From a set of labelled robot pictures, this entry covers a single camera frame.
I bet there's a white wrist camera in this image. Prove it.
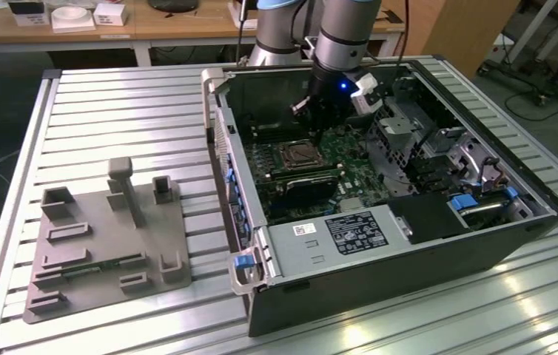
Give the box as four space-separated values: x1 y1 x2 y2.
349 72 385 116

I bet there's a silver metal drive cage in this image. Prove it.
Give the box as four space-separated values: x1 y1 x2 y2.
364 72 464 197

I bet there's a white block with round hollow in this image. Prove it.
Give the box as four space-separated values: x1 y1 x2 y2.
49 6 97 35

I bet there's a black plastic shroud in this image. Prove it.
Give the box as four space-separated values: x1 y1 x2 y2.
385 194 475 245

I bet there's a coloured wire bundle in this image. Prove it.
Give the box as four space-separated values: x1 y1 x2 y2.
475 155 509 193

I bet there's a small silver chipset heatsink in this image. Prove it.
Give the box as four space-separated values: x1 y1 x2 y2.
337 197 366 214

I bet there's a black camera cable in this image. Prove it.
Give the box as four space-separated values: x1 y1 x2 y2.
392 0 410 75

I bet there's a white wheeled equipment stand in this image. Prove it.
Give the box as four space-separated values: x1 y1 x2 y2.
475 0 558 108

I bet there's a white box with black top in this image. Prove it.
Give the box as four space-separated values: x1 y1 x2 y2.
7 0 47 27

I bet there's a black round object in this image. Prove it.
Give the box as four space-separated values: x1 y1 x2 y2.
146 0 198 12

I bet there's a green RAM stick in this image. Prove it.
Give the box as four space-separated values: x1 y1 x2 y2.
58 259 123 277

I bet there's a black PC case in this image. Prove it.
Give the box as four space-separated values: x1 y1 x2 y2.
200 55 558 338

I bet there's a grey parts rack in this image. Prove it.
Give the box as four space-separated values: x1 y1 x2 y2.
21 157 193 325

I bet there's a CPU socket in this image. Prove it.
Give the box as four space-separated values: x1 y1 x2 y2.
276 139 332 170

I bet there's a black graphics card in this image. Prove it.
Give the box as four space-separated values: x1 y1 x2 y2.
273 175 338 214

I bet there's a white printed box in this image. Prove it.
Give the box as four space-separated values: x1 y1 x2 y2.
91 2 129 27

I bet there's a silver power supply unit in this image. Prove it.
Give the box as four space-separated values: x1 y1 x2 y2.
260 204 413 285

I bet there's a blue case latch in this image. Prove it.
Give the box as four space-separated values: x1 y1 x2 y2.
232 254 256 271

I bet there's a silver CPU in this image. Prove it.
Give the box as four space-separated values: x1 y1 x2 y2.
290 145 316 163

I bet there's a green motherboard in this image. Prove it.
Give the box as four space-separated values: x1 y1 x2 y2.
245 118 388 226

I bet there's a wooden cabinet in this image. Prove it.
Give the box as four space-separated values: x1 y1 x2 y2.
396 0 507 81

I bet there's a blue disk carrier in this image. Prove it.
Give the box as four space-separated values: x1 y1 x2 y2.
446 186 525 229

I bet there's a small white box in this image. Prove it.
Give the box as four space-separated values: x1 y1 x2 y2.
232 0 260 31

